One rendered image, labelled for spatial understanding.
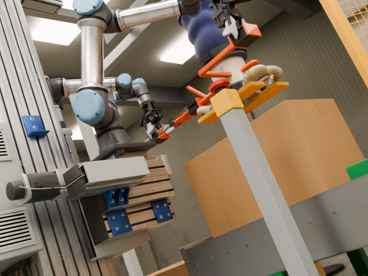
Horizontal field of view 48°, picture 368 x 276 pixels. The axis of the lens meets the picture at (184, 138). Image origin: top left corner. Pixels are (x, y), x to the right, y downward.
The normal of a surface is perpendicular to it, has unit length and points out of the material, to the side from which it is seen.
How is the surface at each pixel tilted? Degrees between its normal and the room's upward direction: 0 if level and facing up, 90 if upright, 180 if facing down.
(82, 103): 97
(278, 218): 90
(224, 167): 90
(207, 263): 90
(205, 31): 75
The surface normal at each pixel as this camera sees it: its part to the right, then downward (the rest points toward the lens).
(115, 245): 0.69, -0.44
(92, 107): -0.16, -0.07
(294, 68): -0.63, 0.04
